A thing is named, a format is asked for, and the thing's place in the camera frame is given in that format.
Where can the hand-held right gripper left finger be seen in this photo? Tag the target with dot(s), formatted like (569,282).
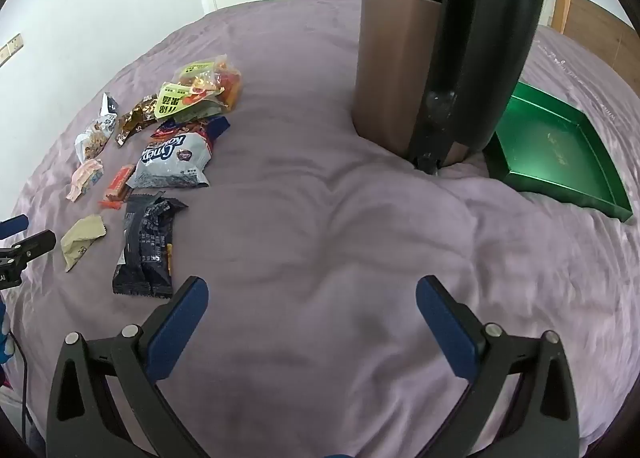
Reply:
(180,325)

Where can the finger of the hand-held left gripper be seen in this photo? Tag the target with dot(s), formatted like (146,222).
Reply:
(32,245)
(12,227)

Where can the beige snack packet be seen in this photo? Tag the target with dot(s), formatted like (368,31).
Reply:
(82,240)

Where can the green tray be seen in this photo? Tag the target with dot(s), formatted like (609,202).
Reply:
(555,148)

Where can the wall socket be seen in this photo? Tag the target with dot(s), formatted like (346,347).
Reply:
(10,50)

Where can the blue and white snack bag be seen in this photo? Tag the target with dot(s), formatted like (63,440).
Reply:
(172,158)

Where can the wooden headboard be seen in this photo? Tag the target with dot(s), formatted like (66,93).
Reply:
(595,18)

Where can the bronze and black thermos jug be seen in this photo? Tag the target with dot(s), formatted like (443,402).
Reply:
(400,63)

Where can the pink striped snack packet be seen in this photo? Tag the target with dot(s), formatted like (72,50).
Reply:
(85,180)

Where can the tiny red orange wrapper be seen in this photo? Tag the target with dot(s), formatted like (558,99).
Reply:
(111,205)

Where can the brown gold snack packet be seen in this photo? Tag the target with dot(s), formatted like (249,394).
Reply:
(135,120)

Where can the black snack packet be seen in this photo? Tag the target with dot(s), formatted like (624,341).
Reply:
(131,248)
(159,248)

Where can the white and blue snack packet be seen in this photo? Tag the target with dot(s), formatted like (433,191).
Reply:
(95,135)

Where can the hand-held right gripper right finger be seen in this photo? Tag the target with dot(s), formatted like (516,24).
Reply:
(445,328)

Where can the small orange snack packet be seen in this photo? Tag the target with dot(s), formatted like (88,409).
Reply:
(119,182)

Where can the clear packet with green label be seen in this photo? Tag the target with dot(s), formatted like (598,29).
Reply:
(180,100)
(225,80)

